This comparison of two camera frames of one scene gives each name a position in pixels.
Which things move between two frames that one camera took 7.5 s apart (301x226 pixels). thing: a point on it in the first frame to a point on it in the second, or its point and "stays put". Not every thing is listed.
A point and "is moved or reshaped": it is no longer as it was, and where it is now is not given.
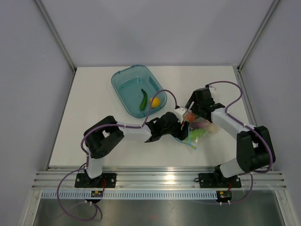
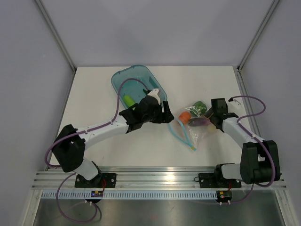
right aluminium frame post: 252,44 stays put
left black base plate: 105,180 stays put
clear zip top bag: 198,129 stays put
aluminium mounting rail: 158,178 stays put
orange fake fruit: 189,117 is moved or reshaped
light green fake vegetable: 195,133 to 128,100
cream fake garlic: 213,128 stays put
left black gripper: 180,134 to 164,117
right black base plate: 215,180 stays put
